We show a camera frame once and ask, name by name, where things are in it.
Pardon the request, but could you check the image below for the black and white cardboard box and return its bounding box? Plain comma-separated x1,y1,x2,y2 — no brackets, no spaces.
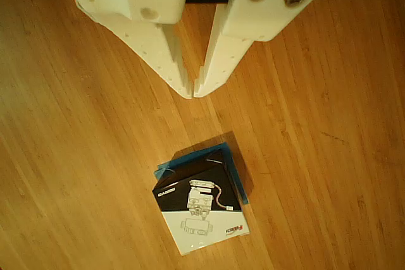
151,148,251,257

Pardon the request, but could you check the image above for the blue tape square target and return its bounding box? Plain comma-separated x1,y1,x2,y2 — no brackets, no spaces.
153,142,249,206

